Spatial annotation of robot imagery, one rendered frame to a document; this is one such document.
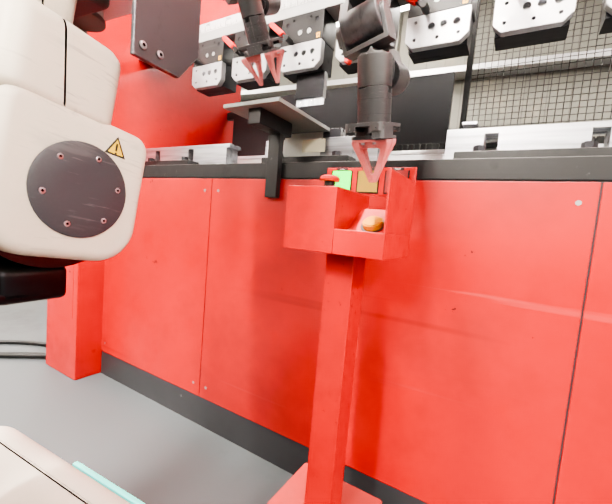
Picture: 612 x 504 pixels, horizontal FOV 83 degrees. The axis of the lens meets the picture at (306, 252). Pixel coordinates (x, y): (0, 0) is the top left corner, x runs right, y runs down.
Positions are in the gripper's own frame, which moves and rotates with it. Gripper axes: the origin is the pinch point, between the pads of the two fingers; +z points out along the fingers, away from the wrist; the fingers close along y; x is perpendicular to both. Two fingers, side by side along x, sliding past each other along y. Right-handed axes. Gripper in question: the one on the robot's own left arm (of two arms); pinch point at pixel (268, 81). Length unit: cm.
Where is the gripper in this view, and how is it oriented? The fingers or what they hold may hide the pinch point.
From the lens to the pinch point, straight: 104.0
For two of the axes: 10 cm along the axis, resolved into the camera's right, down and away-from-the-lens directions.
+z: 2.1, 8.3, 5.2
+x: -4.7, 5.5, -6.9
